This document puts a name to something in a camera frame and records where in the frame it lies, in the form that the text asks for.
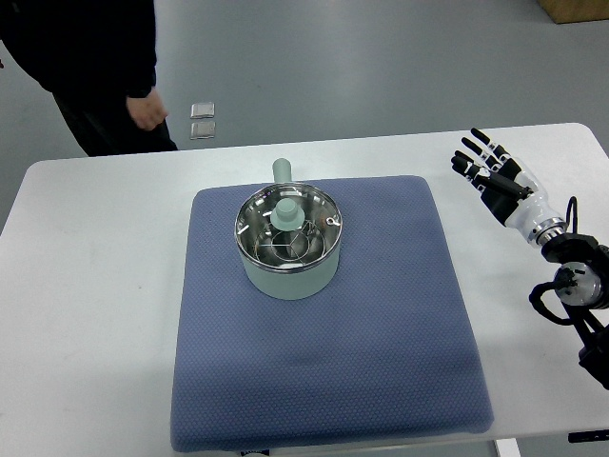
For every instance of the wire steamer rack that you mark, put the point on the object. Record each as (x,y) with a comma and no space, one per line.
(300,246)

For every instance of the blue fabric mat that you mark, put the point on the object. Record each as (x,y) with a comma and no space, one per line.
(384,350)

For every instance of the metal floor plate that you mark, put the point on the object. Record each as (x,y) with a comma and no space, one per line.
(202,130)
(202,110)

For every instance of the person in black clothes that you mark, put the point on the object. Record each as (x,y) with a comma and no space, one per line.
(90,56)

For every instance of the glass lid with green knob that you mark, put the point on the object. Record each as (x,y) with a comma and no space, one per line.
(286,207)

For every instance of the white table leg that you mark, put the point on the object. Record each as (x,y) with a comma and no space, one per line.
(507,448)

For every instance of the mint green pot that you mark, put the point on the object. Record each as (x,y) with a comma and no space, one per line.
(290,286)

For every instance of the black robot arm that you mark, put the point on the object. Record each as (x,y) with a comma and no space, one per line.
(579,287)

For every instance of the lower metal floor plate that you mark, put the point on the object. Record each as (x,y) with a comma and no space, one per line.
(202,130)

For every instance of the cardboard box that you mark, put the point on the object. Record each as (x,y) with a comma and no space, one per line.
(575,11)

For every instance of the person's bare hand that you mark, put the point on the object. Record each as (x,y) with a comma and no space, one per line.
(147,112)

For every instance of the upper metal floor plate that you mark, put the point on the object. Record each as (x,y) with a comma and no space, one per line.
(202,110)

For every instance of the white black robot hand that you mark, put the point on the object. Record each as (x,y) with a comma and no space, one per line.
(508,188)

